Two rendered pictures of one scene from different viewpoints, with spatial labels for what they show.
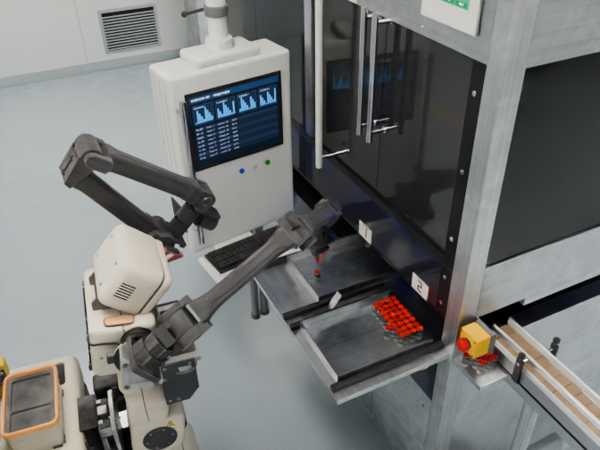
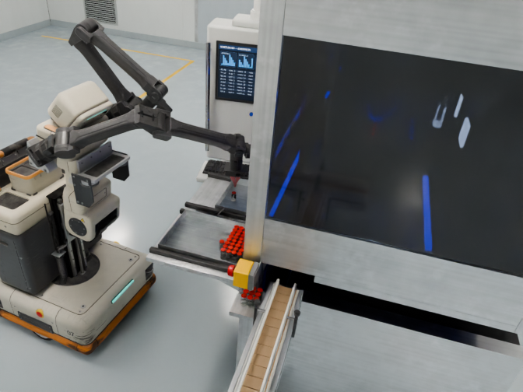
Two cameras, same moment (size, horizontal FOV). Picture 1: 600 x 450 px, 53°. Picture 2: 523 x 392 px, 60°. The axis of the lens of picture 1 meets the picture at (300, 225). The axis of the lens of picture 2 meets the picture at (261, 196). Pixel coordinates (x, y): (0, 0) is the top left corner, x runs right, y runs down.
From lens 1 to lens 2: 1.33 m
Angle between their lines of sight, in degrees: 32
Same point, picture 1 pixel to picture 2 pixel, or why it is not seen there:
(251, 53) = not seen: hidden behind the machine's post
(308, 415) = not seen: hidden behind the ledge
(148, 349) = (40, 145)
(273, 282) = (210, 187)
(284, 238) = (131, 116)
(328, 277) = (242, 202)
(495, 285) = (278, 241)
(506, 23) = not seen: outside the picture
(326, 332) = (194, 225)
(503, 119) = (263, 76)
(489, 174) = (256, 125)
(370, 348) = (203, 248)
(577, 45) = (342, 32)
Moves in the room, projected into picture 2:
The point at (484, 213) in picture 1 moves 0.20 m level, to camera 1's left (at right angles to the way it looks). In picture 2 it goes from (255, 162) to (211, 139)
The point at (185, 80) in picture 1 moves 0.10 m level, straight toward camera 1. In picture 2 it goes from (219, 29) to (206, 33)
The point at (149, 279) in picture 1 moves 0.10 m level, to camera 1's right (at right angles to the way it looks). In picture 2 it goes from (69, 110) to (82, 117)
